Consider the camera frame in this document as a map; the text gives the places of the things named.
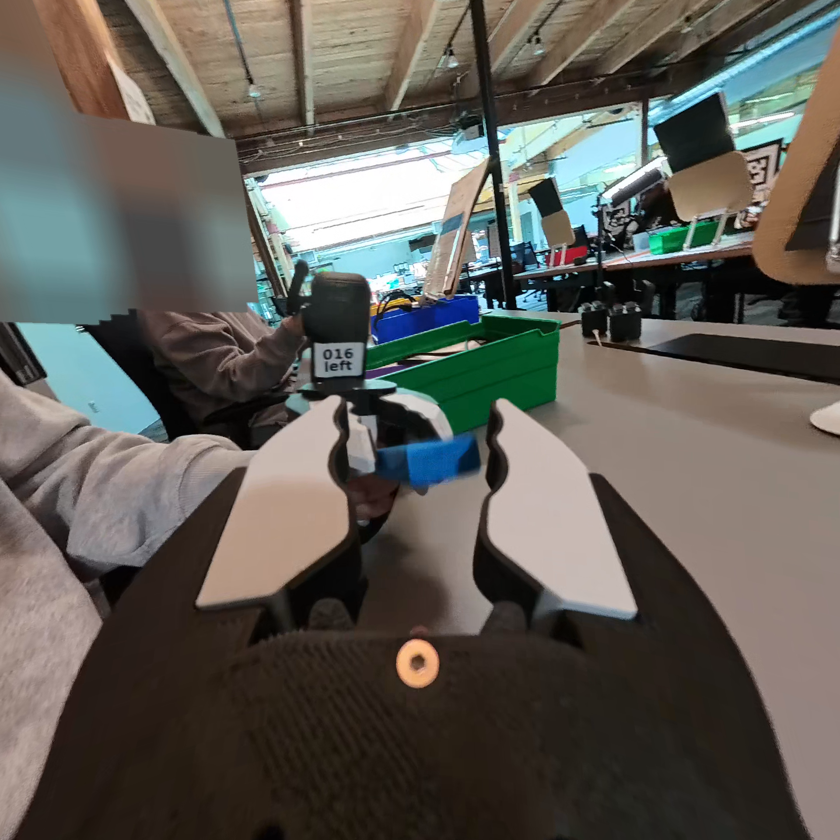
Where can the wooden top table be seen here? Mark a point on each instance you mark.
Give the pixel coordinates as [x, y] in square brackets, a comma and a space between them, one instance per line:
[656, 257]

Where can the cardboard sign board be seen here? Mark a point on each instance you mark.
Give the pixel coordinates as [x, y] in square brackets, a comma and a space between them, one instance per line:
[459, 223]

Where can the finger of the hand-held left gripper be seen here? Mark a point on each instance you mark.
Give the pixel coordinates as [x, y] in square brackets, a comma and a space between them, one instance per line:
[426, 413]
[362, 453]

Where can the wooden column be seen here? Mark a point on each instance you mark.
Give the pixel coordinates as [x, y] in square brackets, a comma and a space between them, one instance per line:
[79, 52]

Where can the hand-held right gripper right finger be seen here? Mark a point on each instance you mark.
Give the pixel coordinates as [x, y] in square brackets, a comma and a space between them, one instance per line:
[558, 531]

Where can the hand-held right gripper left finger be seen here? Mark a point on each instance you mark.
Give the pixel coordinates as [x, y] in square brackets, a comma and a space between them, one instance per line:
[282, 518]

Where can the person's left forearm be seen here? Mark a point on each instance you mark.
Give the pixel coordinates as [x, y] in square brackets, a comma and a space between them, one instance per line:
[118, 485]

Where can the distant green bin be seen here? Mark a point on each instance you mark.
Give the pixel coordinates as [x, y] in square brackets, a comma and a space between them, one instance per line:
[669, 241]

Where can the black office chair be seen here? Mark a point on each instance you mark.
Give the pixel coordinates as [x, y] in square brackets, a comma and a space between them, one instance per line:
[131, 367]

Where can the person's left hand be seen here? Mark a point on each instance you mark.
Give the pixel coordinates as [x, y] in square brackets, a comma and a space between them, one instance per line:
[375, 502]

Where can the blue plastic bin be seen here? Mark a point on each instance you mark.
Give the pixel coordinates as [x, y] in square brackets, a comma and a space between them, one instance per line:
[433, 321]

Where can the black pole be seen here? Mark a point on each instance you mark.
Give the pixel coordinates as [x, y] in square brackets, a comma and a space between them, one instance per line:
[492, 131]

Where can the small red bin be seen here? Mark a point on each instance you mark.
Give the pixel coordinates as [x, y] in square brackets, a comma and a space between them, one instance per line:
[568, 257]

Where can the blue wooden block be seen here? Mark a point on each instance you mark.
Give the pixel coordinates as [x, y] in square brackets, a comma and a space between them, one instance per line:
[433, 463]

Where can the grey desk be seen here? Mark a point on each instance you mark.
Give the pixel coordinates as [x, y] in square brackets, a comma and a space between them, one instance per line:
[689, 492]

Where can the black charging dock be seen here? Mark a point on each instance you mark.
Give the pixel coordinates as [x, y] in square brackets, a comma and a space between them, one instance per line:
[594, 321]
[623, 323]

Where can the small marker sign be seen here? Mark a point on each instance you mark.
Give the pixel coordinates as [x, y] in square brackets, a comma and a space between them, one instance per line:
[761, 167]

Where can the green plastic bin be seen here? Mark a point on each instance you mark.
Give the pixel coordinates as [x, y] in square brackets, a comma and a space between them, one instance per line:
[485, 380]

